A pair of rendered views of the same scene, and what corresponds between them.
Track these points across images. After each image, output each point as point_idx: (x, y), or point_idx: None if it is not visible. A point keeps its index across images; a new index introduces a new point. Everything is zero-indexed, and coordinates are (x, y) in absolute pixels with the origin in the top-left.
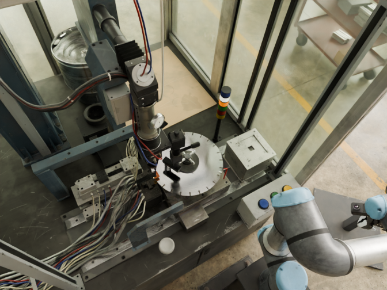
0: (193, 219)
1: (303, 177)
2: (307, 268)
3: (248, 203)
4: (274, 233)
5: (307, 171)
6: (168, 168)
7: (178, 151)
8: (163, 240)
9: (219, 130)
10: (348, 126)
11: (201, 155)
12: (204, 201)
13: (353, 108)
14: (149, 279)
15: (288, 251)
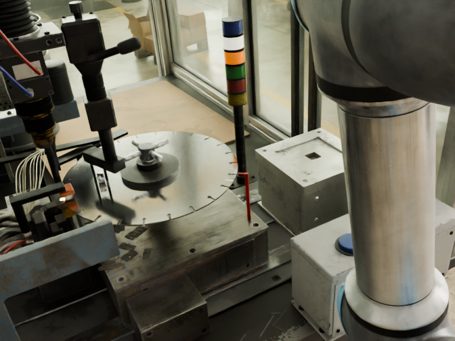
0: (164, 309)
1: (451, 182)
2: (447, 53)
3: (309, 247)
4: (349, 178)
5: (454, 155)
6: (101, 180)
7: (97, 82)
8: None
9: (244, 147)
10: None
11: (188, 160)
12: (202, 275)
13: None
14: None
15: (435, 308)
